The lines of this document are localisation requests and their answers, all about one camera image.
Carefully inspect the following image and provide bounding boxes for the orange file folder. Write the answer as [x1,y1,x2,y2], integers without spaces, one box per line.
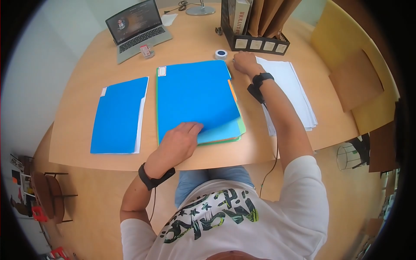
[227,79,240,142]

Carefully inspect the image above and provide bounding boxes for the black cable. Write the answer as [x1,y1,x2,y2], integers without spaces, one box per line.
[164,0,190,15]

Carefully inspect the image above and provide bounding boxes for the person's left hand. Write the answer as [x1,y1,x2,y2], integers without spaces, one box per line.
[144,122,205,179]

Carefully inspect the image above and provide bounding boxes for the black desk file organizer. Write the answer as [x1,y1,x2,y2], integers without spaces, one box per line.
[220,0,291,56]

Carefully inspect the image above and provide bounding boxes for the white paper slip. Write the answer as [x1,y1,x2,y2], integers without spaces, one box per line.
[161,13,179,27]

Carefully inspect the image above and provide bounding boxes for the red and clear stamp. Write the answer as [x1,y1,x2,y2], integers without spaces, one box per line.
[140,44,155,59]

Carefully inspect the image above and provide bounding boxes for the person's right hand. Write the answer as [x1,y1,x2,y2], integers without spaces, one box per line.
[233,51,266,79]

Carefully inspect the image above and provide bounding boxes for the yellow chair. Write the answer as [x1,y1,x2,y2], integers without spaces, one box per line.
[310,0,401,136]

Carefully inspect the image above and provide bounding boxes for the cluttered shelf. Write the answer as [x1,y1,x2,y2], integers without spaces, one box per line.
[9,153,36,209]

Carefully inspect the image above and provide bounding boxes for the silver lamp base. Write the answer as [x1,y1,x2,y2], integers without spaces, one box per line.
[185,0,216,16]

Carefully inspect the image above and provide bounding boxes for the stack of white paper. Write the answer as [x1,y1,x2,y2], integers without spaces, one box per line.
[255,56,319,137]

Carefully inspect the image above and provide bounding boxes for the person's legs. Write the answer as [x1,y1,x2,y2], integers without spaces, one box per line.
[175,166,255,208]

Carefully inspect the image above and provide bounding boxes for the white book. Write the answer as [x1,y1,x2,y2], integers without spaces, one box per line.
[232,0,251,36]

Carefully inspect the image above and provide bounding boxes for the person's body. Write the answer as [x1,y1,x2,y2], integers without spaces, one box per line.
[120,155,329,260]

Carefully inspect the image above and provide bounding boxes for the blue file folder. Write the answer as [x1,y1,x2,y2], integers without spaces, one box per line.
[157,60,243,145]
[90,76,150,154]

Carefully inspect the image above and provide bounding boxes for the brown paper folders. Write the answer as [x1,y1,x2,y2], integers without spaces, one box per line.
[248,0,303,39]

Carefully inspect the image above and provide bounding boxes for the black wrist band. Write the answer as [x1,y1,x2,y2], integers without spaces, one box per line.
[247,72,275,104]
[138,163,176,191]

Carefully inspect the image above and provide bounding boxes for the silver laptop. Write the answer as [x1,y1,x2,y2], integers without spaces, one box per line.
[105,0,173,65]

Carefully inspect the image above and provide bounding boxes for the red plastic stool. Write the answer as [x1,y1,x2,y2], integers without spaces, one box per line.
[31,206,49,223]

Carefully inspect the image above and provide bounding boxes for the wooden chair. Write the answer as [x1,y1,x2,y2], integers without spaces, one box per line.
[31,171,79,224]

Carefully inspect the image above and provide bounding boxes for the wire waste basket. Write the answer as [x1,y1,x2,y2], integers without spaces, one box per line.
[336,143,362,172]

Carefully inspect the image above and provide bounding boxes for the person's left fingers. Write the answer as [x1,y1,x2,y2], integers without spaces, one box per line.
[182,122,205,138]

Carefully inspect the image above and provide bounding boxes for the person's right fingers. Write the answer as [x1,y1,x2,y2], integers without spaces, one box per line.
[233,53,247,71]

